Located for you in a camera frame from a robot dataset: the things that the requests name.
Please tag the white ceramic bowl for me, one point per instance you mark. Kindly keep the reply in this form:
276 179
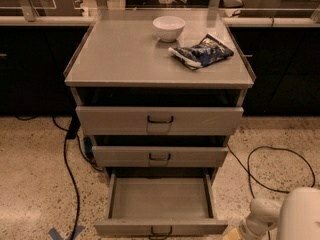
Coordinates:
168 28

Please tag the black counter cabinet right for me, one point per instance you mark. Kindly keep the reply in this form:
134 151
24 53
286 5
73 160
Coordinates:
286 61

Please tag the black counter cabinet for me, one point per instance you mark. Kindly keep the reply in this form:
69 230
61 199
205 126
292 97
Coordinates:
32 63
286 61

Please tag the grey middle drawer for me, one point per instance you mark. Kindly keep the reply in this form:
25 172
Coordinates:
129 156

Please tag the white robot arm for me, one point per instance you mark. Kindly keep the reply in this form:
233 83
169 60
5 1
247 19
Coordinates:
296 218

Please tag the black counter cabinet left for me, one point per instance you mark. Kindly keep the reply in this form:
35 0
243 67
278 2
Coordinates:
32 63

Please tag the blue white snack bag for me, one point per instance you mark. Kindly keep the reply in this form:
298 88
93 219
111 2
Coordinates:
208 51

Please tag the grey top drawer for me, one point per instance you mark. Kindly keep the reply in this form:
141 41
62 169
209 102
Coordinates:
159 120

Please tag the grey bottom drawer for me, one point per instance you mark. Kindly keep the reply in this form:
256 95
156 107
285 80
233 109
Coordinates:
159 208

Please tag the grey metal drawer cabinet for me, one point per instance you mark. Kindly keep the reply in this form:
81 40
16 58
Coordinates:
123 64

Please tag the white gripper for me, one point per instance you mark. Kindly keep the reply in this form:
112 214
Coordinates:
250 228

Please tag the grey drawer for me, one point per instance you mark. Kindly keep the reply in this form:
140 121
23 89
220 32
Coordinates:
159 120
129 156
159 208

